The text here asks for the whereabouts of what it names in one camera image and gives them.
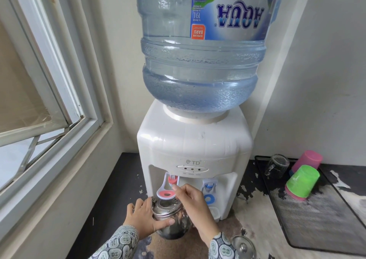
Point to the person's left hand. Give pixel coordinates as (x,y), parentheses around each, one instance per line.
(141,221)

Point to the person's right hand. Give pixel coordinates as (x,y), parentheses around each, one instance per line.
(198,210)

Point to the person's left thumb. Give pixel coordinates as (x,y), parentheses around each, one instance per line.
(163,224)

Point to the person's left middle finger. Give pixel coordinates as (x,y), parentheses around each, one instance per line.
(139,204)

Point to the red and white tap lever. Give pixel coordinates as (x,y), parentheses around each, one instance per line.
(167,186)

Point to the person's left forearm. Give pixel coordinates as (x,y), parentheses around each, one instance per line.
(117,244)

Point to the blue and white tap lever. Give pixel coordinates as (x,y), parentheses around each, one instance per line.
(208,185)

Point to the stainless steel kettle lid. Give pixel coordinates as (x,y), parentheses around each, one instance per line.
(243,247)

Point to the white water dispenser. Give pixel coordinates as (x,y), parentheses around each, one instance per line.
(194,141)

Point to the clear glass mug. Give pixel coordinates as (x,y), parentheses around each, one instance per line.
(276,165)

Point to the pink plastic cup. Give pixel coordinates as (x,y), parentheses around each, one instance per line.
(291,195)
(307,158)

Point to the green plastic cup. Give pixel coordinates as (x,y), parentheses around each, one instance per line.
(302,181)

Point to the large clear blue water jug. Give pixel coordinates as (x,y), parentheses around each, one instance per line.
(200,67)

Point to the black mesh tray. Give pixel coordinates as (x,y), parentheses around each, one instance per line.
(317,218)

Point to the white window frame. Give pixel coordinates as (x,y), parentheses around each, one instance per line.
(71,95)

